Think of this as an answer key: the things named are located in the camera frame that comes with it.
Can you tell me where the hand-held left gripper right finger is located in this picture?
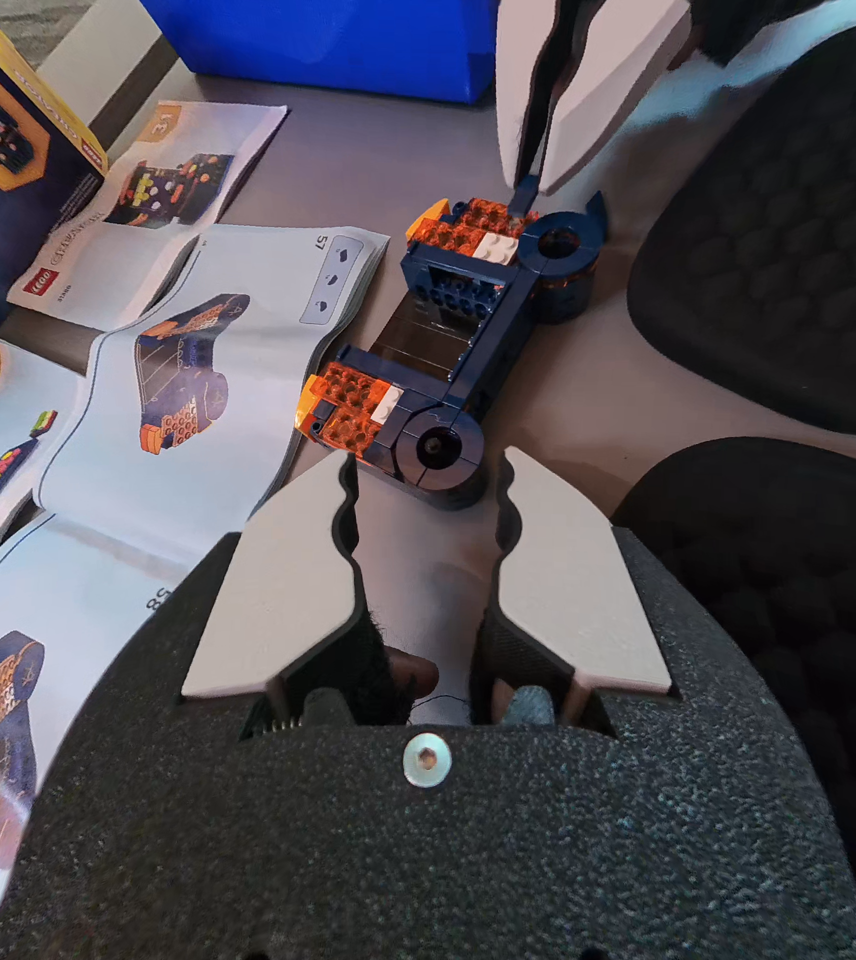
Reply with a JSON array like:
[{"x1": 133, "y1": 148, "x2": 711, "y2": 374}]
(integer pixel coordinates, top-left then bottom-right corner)
[{"x1": 486, "y1": 447, "x2": 674, "y2": 714}]

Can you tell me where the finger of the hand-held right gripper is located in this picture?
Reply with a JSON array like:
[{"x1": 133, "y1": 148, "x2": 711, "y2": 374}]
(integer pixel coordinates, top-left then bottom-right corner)
[
  {"x1": 539, "y1": 0, "x2": 693, "y2": 198},
  {"x1": 495, "y1": 0, "x2": 560, "y2": 189}
]

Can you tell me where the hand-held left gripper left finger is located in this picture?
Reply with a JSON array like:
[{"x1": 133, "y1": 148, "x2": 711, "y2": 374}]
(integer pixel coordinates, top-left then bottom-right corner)
[{"x1": 182, "y1": 453, "x2": 366, "y2": 721}]

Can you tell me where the small dark blue brick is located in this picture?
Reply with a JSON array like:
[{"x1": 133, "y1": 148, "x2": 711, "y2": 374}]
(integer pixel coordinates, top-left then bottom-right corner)
[{"x1": 506, "y1": 174, "x2": 545, "y2": 220}]

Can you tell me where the dark blue orange brick model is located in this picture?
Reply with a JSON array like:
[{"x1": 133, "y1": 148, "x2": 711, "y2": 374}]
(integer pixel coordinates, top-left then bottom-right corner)
[{"x1": 294, "y1": 191, "x2": 609, "y2": 511}]

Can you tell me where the blue plastic bin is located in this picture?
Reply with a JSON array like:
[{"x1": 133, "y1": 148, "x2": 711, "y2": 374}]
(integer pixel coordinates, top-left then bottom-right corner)
[{"x1": 139, "y1": 0, "x2": 500, "y2": 106}]

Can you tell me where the black honeycomb cushion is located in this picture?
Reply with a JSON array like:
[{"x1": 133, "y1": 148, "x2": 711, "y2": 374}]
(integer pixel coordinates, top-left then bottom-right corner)
[
  {"x1": 611, "y1": 438, "x2": 856, "y2": 960},
  {"x1": 626, "y1": 18, "x2": 856, "y2": 438}
]

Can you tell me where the open instruction booklet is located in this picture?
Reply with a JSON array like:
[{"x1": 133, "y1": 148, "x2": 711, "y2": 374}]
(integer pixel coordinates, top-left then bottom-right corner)
[{"x1": 0, "y1": 223, "x2": 392, "y2": 912}]

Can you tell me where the closed instruction booklet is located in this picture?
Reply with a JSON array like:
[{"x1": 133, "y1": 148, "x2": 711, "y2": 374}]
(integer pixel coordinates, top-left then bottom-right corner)
[
  {"x1": 0, "y1": 330, "x2": 89, "y2": 601},
  {"x1": 6, "y1": 101, "x2": 288, "y2": 331}
]

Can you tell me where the brick toy set box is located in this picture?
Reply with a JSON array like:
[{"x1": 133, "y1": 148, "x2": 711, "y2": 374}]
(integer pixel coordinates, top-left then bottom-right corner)
[{"x1": 0, "y1": 0, "x2": 109, "y2": 387}]

